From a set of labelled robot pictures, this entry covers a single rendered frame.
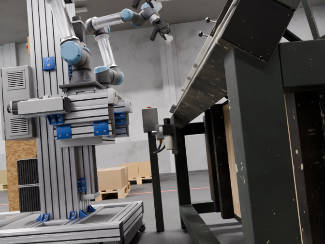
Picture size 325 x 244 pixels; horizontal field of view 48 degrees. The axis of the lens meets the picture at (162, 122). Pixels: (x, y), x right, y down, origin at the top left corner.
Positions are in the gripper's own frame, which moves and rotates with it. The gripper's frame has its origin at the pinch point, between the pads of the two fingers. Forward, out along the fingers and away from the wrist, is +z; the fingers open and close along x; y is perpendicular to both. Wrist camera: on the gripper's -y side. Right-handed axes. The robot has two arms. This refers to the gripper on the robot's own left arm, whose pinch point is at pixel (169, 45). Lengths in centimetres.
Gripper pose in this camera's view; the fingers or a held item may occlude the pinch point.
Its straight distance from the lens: 271.3
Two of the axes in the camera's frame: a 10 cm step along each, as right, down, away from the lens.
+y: 8.3, -5.6, -0.7
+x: 1.2, 0.6, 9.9
